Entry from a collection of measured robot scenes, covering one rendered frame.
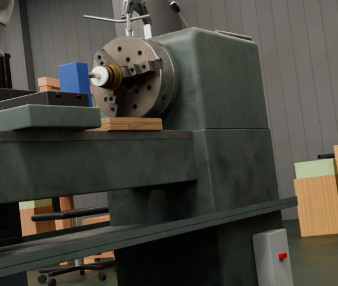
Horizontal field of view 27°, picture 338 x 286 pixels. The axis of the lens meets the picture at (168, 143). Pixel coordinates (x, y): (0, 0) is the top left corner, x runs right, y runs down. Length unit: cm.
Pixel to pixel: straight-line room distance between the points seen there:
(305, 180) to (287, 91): 289
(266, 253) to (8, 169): 129
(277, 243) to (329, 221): 431
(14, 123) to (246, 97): 133
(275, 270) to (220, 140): 56
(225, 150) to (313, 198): 450
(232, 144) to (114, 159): 71
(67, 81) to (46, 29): 919
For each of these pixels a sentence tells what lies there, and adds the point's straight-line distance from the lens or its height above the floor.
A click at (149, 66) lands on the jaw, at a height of 110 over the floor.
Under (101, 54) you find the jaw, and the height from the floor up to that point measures 118.
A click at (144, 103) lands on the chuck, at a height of 98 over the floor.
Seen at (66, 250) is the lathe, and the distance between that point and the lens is 179.
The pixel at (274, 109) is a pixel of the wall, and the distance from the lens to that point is 990.
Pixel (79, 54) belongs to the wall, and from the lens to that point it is 1118.
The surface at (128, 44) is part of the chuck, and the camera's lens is 262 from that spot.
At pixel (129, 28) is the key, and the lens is 267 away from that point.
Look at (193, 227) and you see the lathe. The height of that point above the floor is 53.
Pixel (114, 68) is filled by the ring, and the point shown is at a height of 110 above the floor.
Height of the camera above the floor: 68
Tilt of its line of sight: 3 degrees up
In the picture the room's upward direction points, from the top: 7 degrees counter-clockwise
